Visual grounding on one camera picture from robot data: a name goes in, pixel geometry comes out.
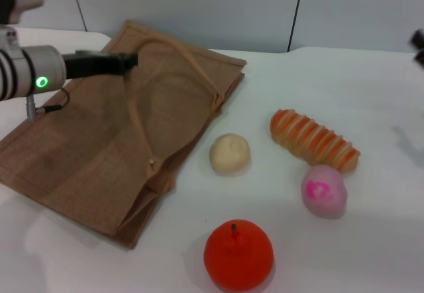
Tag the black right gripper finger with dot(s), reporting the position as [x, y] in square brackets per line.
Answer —
[420, 60]
[418, 37]

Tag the red orange toy fruit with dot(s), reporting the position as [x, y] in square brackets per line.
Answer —
[238, 260]

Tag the pink pastry with magenta print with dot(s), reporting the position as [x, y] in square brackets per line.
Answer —
[323, 190]

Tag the cream round egg yolk pastry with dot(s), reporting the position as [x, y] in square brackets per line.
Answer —
[229, 155]

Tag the orange striped bread loaf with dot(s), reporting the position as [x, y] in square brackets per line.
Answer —
[311, 139]

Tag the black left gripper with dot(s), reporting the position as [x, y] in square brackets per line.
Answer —
[89, 66]

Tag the brown jute tote bag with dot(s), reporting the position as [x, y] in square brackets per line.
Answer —
[99, 147]

